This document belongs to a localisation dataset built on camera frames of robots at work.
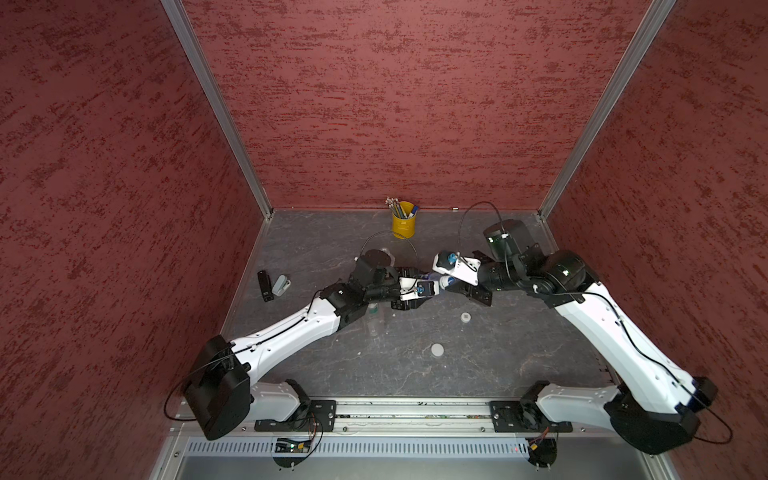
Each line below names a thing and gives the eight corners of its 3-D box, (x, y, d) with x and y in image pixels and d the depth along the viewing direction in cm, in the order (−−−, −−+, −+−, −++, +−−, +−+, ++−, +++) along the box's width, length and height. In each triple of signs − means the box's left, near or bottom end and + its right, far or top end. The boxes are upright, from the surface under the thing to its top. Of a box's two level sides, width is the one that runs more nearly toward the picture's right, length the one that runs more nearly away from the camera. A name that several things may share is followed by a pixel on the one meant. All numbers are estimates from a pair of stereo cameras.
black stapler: (266, 303, 97) (262, 296, 93) (261, 278, 103) (256, 272, 99) (275, 299, 98) (271, 293, 94) (269, 275, 104) (265, 269, 100)
